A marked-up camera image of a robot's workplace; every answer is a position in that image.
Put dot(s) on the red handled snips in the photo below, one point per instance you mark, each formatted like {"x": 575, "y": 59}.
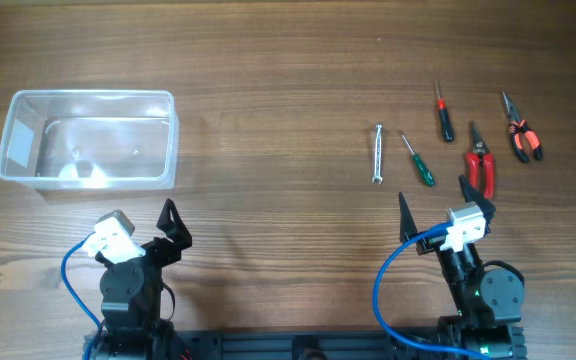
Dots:
{"x": 481, "y": 164}

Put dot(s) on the orange black needle-nose pliers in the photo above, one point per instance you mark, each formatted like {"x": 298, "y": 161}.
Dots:
{"x": 518, "y": 129}

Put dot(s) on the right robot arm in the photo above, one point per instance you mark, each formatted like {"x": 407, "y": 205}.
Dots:
{"x": 487, "y": 295}

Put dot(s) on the clear plastic container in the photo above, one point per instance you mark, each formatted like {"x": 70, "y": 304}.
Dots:
{"x": 91, "y": 139}

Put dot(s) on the silver combination wrench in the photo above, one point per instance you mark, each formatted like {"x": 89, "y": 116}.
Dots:
{"x": 377, "y": 177}

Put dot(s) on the green handled screwdriver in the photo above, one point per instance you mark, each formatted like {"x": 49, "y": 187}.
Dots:
{"x": 425, "y": 174}

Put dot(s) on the black red handled screwdriver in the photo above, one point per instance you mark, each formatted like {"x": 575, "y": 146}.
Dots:
{"x": 447, "y": 131}

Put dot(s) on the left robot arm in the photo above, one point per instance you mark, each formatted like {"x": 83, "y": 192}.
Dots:
{"x": 132, "y": 285}

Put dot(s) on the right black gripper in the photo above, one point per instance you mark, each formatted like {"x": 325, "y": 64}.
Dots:
{"x": 471, "y": 195}

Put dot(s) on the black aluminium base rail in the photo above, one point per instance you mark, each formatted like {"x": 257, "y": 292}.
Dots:
{"x": 376, "y": 345}

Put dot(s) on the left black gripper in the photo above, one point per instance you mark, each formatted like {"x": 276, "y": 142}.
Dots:
{"x": 176, "y": 231}

